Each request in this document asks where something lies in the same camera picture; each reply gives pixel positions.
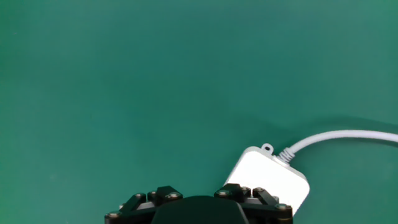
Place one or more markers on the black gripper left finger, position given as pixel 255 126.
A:
pixel 133 205

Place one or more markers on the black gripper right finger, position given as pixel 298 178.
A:
pixel 267 208

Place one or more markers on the white four-socket power strip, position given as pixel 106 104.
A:
pixel 264 174

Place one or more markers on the green table mat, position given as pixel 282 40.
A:
pixel 124 93

